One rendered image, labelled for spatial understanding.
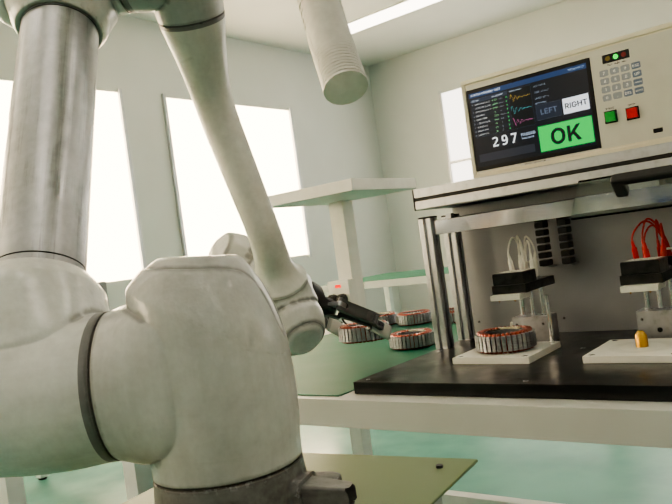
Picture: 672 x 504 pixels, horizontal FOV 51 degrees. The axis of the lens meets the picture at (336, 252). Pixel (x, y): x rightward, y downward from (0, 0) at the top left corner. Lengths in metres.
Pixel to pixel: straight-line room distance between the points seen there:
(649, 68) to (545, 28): 6.96
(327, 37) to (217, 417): 2.06
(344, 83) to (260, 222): 1.46
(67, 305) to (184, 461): 0.20
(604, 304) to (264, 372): 0.99
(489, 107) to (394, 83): 7.69
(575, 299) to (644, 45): 0.52
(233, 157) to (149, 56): 5.71
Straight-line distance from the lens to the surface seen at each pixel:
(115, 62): 6.56
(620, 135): 1.40
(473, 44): 8.68
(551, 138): 1.44
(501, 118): 1.48
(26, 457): 0.75
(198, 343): 0.66
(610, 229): 1.53
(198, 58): 1.11
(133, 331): 0.69
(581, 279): 1.55
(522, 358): 1.27
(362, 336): 1.48
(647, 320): 1.39
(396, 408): 1.19
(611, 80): 1.41
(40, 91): 0.94
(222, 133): 1.13
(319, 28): 2.64
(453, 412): 1.14
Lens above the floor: 1.01
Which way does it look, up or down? level
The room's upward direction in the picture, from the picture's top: 8 degrees counter-clockwise
